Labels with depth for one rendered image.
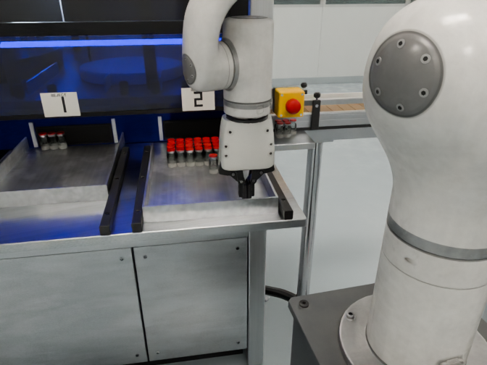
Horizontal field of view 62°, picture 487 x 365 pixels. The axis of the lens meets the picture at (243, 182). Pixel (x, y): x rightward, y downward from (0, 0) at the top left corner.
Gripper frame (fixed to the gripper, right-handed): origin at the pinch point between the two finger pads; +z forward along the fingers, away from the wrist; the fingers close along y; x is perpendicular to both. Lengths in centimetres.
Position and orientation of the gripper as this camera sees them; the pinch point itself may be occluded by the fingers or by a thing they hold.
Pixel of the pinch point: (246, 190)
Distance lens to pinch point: 79.3
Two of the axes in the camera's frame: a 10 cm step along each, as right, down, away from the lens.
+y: -9.9, 0.6, -1.4
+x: 1.6, 4.4, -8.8
